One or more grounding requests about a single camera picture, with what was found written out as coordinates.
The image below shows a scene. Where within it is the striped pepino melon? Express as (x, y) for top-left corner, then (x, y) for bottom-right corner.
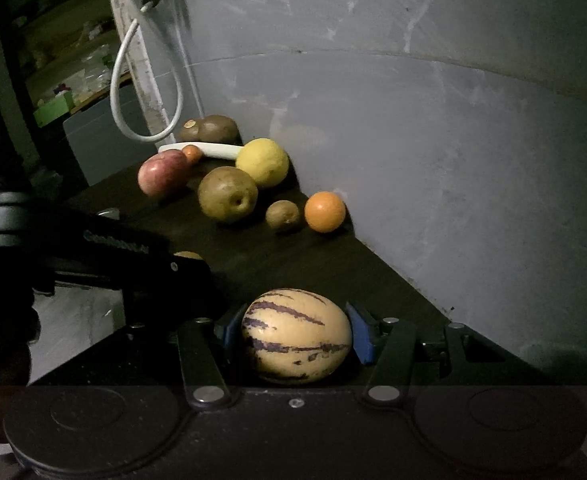
(242, 288), (352, 384)

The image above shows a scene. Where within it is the small brown kiwi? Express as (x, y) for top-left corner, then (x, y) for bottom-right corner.
(266, 200), (300, 230)

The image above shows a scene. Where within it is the green-brown pear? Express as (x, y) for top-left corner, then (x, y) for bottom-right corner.
(197, 166), (258, 221)

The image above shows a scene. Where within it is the red apple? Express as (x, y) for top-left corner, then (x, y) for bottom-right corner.
(137, 150), (190, 197)

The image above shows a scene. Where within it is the yellow lemon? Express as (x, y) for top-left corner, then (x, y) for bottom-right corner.
(235, 138), (289, 188)

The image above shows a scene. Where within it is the small orange tangerine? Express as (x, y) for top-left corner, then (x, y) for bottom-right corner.
(182, 144), (204, 165)

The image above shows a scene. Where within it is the green box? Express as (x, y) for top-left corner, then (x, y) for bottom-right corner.
(33, 90), (74, 127)

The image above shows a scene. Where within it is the orange fruit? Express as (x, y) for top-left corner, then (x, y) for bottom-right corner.
(304, 191), (347, 233)

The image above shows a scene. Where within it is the white leek stalk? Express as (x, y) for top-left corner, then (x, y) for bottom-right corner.
(158, 142), (242, 160)

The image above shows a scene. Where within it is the kiwi with sticker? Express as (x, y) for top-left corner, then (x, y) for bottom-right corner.
(175, 119), (200, 142)

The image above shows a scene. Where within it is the white cable loop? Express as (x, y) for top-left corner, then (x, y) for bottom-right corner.
(109, 0), (184, 144)

